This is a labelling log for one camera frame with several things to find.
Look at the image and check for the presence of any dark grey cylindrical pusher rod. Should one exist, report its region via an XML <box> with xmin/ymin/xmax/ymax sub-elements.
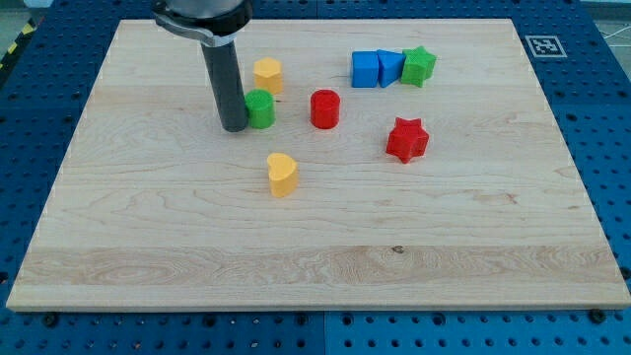
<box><xmin>201</xmin><ymin>41</ymin><xmax>248</xmax><ymax>132</ymax></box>

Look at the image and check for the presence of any green cylinder block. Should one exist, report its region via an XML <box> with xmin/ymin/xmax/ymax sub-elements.
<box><xmin>245</xmin><ymin>89</ymin><xmax>275</xmax><ymax>129</ymax></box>

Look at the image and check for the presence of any yellow pentagon block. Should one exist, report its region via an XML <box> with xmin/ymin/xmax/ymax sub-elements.
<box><xmin>253</xmin><ymin>57</ymin><xmax>284</xmax><ymax>95</ymax></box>

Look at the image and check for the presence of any red cylinder block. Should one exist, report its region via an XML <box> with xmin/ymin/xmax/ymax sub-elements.
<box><xmin>311</xmin><ymin>90</ymin><xmax>341</xmax><ymax>129</ymax></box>

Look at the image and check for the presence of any yellow heart block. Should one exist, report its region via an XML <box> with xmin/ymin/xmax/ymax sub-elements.
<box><xmin>266</xmin><ymin>153</ymin><xmax>299</xmax><ymax>198</ymax></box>

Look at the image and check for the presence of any blue cube block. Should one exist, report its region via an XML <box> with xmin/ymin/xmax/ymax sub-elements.
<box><xmin>351</xmin><ymin>51</ymin><xmax>379</xmax><ymax>88</ymax></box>

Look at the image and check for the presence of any blue triangle block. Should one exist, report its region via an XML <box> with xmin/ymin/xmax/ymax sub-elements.
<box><xmin>377</xmin><ymin>49</ymin><xmax>405</xmax><ymax>88</ymax></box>

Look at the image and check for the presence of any green star block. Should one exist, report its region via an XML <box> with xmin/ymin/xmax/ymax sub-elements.
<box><xmin>400</xmin><ymin>46</ymin><xmax>437</xmax><ymax>88</ymax></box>

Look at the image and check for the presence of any red star block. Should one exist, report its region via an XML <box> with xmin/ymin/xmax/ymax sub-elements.
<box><xmin>386</xmin><ymin>117</ymin><xmax>430</xmax><ymax>164</ymax></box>

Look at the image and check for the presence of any wooden board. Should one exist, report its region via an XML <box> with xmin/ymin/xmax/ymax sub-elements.
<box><xmin>7</xmin><ymin>19</ymin><xmax>630</xmax><ymax>312</ymax></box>

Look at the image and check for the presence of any white fiducial marker tag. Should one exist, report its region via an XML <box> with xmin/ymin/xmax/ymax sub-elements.
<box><xmin>525</xmin><ymin>35</ymin><xmax>567</xmax><ymax>58</ymax></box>

